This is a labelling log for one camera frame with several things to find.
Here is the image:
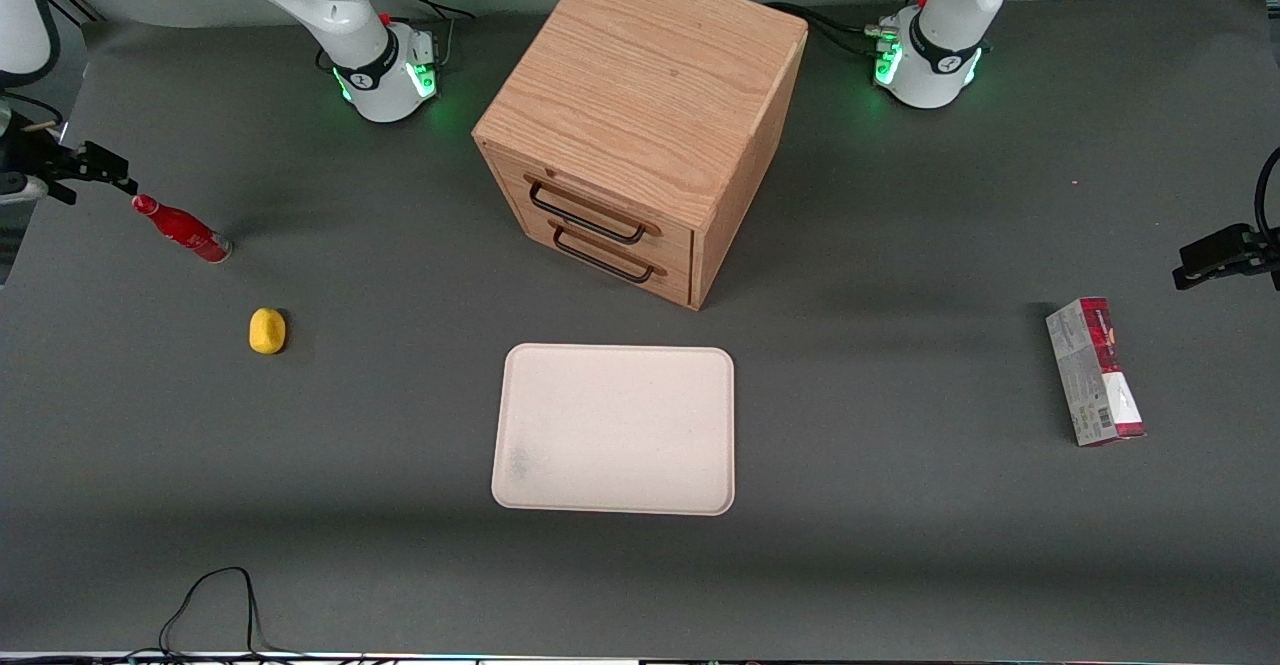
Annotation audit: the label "black metal drawer handle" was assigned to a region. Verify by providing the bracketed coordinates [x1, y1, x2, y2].
[552, 225, 657, 284]
[527, 177, 649, 246]

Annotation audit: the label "red coke bottle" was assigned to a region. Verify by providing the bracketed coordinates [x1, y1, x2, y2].
[132, 194, 233, 264]

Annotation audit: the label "wooden drawer cabinet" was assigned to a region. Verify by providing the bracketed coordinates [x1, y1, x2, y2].
[472, 0, 809, 312]

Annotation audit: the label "yellow lemon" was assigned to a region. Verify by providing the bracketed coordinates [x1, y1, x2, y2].
[248, 307, 288, 356]

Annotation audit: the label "beige rectangular tray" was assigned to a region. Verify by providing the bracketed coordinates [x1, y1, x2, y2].
[491, 343, 736, 517]

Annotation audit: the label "wooden drawer front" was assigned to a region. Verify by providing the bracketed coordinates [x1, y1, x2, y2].
[487, 145, 695, 271]
[497, 195, 694, 308]

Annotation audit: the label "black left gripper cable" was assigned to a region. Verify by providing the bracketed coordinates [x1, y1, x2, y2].
[1255, 145, 1280, 246]

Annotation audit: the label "black left arm base cables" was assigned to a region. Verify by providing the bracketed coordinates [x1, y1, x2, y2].
[765, 2, 901, 58]

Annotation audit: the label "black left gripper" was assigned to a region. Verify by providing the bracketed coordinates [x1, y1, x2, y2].
[1173, 223, 1280, 291]

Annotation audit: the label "grey table mat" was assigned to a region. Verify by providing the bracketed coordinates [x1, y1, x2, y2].
[0, 0, 1280, 658]

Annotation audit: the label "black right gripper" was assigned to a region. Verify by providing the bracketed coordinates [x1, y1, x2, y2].
[0, 95, 139, 208]

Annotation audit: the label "red and grey carton box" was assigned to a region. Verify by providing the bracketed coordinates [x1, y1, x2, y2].
[1045, 296, 1147, 448]

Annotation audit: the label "thin black looped cable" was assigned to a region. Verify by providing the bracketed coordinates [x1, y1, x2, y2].
[158, 566, 301, 662]

